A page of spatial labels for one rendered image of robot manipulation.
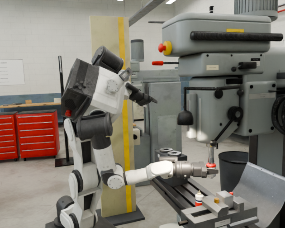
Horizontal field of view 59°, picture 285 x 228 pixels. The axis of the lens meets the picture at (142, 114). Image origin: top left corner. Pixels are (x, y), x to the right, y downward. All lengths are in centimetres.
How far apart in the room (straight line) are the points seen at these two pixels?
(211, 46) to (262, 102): 38
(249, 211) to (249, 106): 49
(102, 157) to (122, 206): 205
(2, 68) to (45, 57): 145
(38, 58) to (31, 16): 148
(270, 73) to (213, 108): 34
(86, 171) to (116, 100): 54
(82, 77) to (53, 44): 890
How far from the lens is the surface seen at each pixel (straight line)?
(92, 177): 164
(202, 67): 112
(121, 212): 326
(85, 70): 130
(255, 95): 128
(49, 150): 571
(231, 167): 322
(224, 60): 117
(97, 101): 122
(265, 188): 158
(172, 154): 165
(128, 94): 165
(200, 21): 111
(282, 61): 140
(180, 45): 109
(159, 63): 125
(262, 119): 132
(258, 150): 163
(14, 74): 1016
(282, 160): 152
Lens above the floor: 163
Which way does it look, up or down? 8 degrees down
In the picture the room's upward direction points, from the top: 2 degrees counter-clockwise
